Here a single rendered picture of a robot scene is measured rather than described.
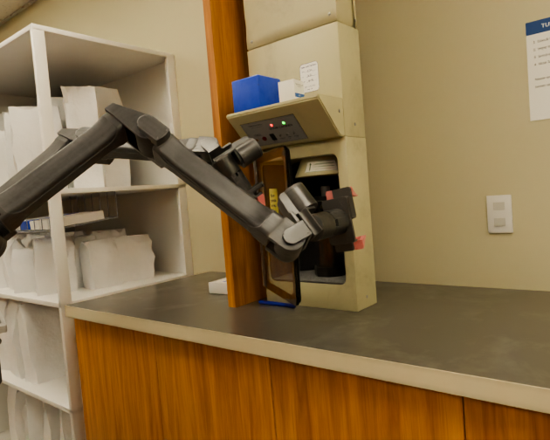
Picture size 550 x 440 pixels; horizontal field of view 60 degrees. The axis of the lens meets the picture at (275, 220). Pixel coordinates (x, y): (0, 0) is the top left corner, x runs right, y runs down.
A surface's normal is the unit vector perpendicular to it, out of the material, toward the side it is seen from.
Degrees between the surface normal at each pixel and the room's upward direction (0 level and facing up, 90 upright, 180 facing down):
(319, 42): 90
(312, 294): 90
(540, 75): 90
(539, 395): 90
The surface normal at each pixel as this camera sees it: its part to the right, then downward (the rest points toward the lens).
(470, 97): -0.63, 0.09
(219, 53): 0.77, -0.03
